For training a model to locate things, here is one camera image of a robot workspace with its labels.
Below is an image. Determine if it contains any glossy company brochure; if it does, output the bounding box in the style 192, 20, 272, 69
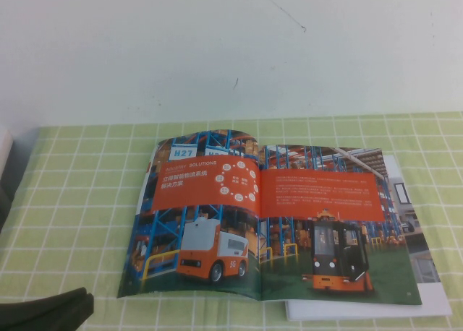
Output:
116, 129, 453, 322

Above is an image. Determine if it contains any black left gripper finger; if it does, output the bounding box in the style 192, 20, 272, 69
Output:
0, 294, 95, 331
0, 287, 89, 307

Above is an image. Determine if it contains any green white checked tablecloth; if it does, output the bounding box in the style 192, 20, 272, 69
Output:
0, 111, 463, 331

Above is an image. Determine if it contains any white grey box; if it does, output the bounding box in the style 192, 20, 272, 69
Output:
0, 126, 15, 234

